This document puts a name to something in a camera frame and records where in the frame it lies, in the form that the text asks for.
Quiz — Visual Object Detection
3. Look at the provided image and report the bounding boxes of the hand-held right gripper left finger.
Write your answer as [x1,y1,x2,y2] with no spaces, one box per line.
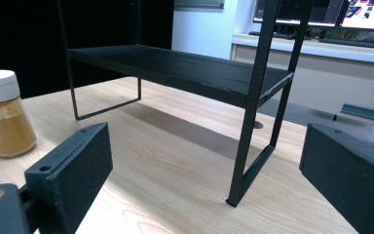
[24,122,114,234]

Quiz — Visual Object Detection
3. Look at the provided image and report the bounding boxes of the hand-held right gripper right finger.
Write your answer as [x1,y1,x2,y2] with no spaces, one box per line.
[298,123,374,234]

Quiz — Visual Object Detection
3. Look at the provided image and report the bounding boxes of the spice jar with white lid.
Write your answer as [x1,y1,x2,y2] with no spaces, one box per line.
[0,69,38,159]

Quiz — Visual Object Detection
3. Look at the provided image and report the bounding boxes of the black metal shelf rack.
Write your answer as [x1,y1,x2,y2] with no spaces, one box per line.
[56,0,316,208]

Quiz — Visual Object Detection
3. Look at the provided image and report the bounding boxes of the white desk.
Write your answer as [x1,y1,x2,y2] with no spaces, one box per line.
[229,33,374,122]

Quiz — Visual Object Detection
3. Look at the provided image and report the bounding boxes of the black curtain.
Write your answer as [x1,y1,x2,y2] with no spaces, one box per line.
[0,0,175,99]

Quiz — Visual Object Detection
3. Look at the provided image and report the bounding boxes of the black keyboard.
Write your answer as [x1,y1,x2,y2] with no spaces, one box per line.
[248,30,312,41]

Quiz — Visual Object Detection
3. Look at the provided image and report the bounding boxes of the computer monitor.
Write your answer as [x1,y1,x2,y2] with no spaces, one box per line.
[252,0,374,32]

